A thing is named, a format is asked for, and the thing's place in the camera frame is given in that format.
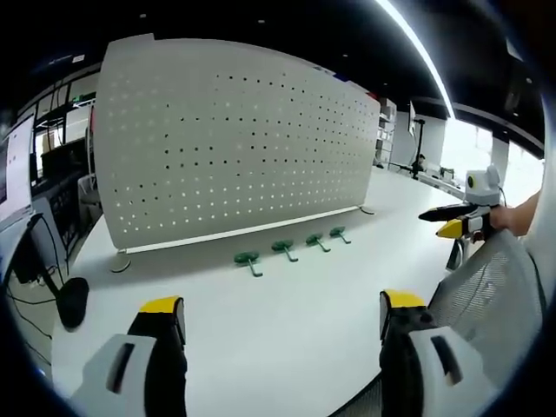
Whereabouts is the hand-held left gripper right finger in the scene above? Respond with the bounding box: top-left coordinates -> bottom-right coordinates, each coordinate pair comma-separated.
378,288 -> 501,417

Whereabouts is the ceiling light strip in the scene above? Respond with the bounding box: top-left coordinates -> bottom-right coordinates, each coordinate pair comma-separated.
375,0 -> 458,122

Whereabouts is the grey mesh office chair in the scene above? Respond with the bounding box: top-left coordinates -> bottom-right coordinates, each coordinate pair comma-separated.
334,228 -> 549,417

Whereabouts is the person's right hand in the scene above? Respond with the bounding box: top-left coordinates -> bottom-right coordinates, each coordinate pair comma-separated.
489,203 -> 523,235

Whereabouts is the black cable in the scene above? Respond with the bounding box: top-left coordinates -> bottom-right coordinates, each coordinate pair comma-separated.
3,260 -> 56,370

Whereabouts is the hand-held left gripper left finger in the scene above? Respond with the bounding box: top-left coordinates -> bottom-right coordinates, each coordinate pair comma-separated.
69,295 -> 189,417

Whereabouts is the computer monitor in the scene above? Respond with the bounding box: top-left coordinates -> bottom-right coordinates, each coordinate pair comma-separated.
0,113 -> 36,232

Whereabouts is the white storage shelf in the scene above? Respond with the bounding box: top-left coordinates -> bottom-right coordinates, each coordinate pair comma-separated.
374,98 -> 397,169

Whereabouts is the black monitor stand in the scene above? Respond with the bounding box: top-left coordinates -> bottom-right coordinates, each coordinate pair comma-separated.
11,211 -> 90,330

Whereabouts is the black tripod stand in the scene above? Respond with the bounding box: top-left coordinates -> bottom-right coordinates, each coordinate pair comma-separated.
411,117 -> 426,180

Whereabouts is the white perforated mounting plate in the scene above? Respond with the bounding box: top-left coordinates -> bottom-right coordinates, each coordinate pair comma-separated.
96,33 -> 383,256

